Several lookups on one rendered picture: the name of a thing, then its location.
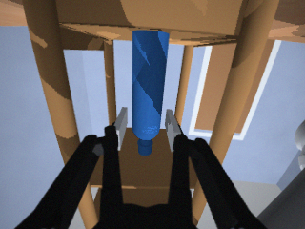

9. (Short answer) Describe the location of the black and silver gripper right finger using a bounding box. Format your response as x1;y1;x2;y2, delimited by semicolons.
165;109;267;229

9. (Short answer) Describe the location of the blue bottle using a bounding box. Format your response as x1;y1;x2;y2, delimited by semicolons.
132;30;170;156

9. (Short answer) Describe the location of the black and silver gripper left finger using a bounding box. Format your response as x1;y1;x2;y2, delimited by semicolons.
14;107;128;229

